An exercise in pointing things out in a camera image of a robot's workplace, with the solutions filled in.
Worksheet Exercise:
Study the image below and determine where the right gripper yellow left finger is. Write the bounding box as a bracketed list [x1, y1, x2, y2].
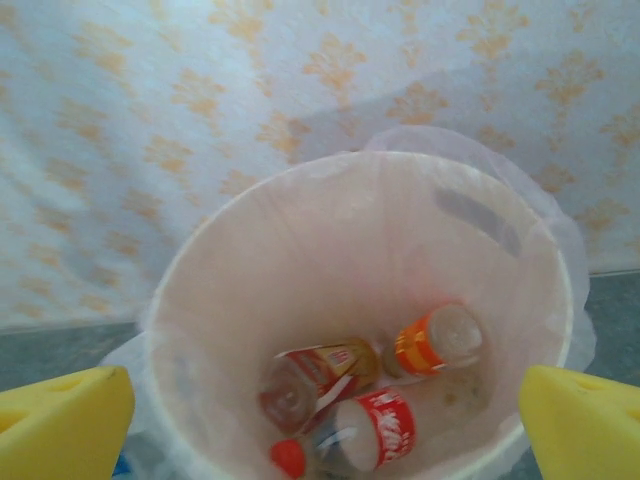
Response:
[0, 364, 137, 480]

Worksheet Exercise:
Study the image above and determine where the orange label bottle brown cap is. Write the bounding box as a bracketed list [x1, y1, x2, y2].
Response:
[382, 302, 486, 379]

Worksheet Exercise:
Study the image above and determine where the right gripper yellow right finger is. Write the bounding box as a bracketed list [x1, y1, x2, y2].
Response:
[519, 363, 640, 480]

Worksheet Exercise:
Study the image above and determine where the red gold label bottle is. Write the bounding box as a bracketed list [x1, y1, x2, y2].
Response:
[257, 337, 384, 434]

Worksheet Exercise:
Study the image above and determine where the cola bottle red label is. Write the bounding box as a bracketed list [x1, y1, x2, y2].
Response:
[269, 389, 419, 476]

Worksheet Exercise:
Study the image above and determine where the beige plastic bin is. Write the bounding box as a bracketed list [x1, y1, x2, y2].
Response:
[147, 149, 576, 480]

